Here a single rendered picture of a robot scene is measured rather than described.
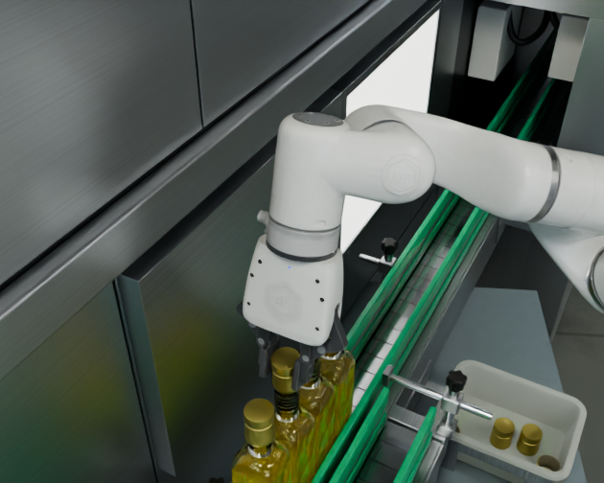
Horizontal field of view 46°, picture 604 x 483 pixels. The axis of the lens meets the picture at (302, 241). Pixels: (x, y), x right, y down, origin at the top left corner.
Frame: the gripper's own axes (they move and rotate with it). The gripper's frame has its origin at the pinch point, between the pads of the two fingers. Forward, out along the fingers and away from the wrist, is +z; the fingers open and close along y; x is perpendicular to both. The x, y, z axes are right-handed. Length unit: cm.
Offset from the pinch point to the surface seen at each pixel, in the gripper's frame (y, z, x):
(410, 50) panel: -11, -26, 63
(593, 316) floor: 35, 72, 187
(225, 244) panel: -12.0, -9.3, 5.0
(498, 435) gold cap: 22, 28, 41
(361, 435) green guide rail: 6.1, 18.4, 15.6
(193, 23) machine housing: -15.1, -35.0, 0.3
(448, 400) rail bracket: 14.8, 15.2, 26.4
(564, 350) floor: 29, 78, 167
